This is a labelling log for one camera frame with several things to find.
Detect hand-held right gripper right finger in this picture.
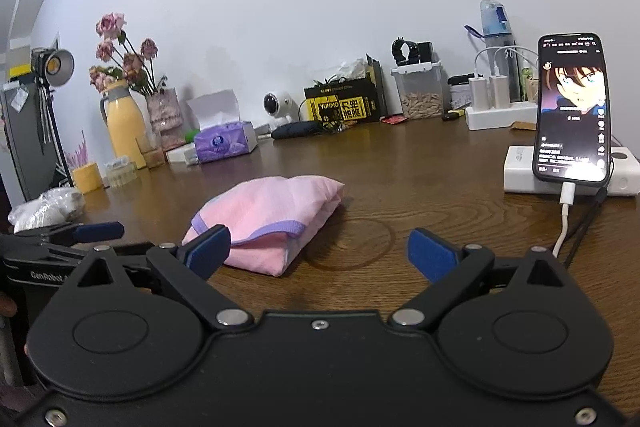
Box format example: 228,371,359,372
391,228,576,333

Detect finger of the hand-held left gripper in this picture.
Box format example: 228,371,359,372
2,237,151,259
14,220,126,246

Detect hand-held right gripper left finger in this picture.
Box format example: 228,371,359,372
67,225,253,333

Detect pink and blue garment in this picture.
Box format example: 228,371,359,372
180,175,346,278

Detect clear plastic bag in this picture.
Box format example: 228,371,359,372
7,186,86,234

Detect pink dried grass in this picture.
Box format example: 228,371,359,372
64,131,91,170

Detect glass cup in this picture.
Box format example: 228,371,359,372
137,136,166,169

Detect flat white box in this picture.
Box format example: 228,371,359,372
165,146,201,166

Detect yellow thermos jug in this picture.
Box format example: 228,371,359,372
99,79,149,170

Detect dark grey panel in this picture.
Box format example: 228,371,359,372
0,81,66,203

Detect purple tissue pack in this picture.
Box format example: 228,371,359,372
185,89,260,166

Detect white power bank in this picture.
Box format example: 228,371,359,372
503,145,640,196

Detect pink glass vase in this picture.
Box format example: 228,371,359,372
145,87,187,150

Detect black pouch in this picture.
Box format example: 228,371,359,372
270,120,324,140

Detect white power strip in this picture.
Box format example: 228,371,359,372
464,100,541,132

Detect clear container of seeds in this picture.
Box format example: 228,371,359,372
389,60,446,120

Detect small jar with black lid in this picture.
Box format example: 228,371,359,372
447,75,474,110

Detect white charger plug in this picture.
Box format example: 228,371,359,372
468,76,490,112
489,75,510,110

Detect studio lamp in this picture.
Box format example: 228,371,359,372
29,46,76,188

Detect black and yellow box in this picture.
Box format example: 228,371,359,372
303,54,389,124

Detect dried pink flowers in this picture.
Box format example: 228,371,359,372
88,11,169,97

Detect crumpled white paper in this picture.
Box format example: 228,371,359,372
339,59,369,80

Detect black smartphone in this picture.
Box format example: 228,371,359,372
532,32,614,184

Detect black watch on stand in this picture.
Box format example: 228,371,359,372
391,37,435,67

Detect grey and blue water bottle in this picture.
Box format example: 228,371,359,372
464,0,521,106

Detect white charging cable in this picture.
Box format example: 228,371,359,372
552,180,579,259

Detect black lanyard cord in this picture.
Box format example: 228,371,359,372
563,186,609,269

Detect white security camera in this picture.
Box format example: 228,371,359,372
263,90,295,132

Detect white charger cables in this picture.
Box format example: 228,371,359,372
474,45,541,78

